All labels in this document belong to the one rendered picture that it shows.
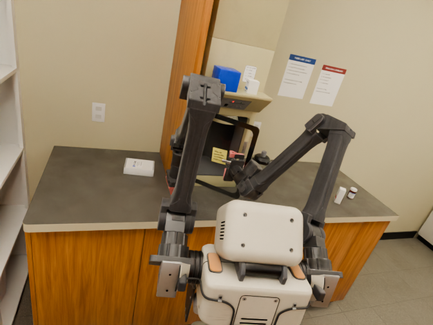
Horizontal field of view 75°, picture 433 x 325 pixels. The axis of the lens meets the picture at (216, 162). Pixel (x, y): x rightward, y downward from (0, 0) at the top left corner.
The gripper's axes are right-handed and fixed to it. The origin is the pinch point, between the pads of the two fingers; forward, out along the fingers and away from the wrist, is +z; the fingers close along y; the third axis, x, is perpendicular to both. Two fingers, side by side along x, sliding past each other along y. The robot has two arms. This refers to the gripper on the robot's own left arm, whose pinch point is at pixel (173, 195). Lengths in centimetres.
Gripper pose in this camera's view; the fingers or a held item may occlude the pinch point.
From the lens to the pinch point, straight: 120.3
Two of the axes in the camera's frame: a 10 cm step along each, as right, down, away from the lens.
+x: -9.3, -0.5, -3.6
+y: -3.0, -4.7, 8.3
